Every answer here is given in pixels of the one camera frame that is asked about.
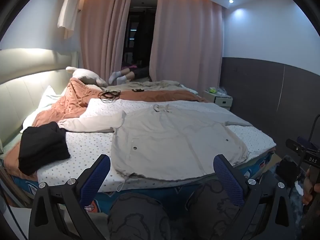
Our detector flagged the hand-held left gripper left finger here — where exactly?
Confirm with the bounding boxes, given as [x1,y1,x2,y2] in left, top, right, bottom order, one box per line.
[29,154,112,240]

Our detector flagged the orange duvet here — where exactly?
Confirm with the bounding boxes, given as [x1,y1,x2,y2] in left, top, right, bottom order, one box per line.
[4,77,210,170]

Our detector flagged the black folded clothes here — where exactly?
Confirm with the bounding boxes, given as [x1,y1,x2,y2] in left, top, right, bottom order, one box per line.
[18,121,71,176]

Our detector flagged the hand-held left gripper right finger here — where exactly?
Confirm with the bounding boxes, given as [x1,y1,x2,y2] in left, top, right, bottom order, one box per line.
[212,154,297,240]

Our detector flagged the white nightstand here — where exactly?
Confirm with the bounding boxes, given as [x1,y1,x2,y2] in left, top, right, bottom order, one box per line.
[202,87,233,111]

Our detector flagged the blue cartoon bed sheet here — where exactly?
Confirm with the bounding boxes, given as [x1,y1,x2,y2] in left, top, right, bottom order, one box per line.
[10,150,274,214]

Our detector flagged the beige jacket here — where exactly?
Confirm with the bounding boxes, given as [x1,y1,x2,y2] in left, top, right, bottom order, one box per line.
[58,102,253,193]

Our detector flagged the person's right hand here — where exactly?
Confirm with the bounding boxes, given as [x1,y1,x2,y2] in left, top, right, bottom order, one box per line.
[301,166,320,205]

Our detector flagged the pink curtain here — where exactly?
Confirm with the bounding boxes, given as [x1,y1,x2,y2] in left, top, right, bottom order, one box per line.
[149,0,224,95]
[79,0,133,87]

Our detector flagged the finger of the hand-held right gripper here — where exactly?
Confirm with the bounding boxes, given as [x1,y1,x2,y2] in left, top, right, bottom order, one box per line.
[286,137,312,155]

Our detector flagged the black cable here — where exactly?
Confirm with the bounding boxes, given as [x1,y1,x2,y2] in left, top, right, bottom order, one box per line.
[98,90,121,102]

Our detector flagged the beige fuzzy blanket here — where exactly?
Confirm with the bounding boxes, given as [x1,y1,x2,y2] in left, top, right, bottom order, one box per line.
[117,80,198,95]

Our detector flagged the white pillow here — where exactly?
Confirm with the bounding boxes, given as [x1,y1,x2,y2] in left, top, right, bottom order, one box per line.
[20,85,68,133]
[66,66,107,87]

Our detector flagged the cream padded headboard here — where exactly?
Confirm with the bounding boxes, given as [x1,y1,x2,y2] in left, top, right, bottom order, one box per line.
[0,49,79,153]

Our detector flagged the white hanging garment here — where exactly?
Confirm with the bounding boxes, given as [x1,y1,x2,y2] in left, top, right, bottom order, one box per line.
[57,0,83,39]

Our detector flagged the white floral blanket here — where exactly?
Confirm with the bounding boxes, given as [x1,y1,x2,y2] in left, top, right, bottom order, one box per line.
[37,98,277,193]

